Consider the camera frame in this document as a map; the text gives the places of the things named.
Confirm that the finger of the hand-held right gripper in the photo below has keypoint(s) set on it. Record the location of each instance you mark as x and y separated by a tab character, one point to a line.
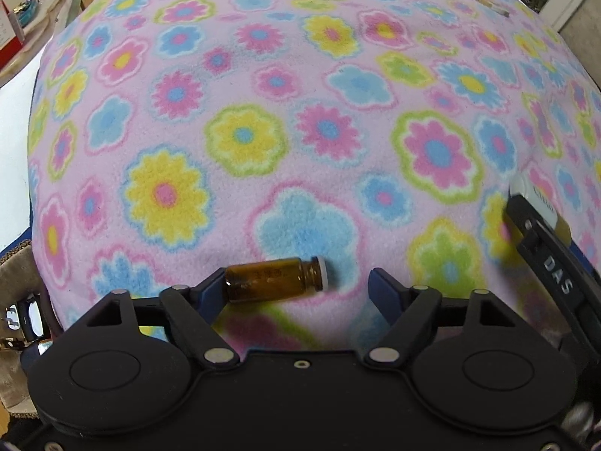
523	221

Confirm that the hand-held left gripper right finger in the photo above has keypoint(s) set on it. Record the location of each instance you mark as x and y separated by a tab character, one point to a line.
380	291

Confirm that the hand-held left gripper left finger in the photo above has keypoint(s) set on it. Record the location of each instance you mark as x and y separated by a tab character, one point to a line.
211	298

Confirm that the white and gold tube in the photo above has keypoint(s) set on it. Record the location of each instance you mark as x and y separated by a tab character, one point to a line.
540	202

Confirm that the brown glass vial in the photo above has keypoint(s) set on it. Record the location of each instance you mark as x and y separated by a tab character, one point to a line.
267	279

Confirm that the floral fleece blanket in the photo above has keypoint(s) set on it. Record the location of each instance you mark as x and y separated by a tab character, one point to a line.
281	127

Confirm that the red and white box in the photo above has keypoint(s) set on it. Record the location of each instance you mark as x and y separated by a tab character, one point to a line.
9	28

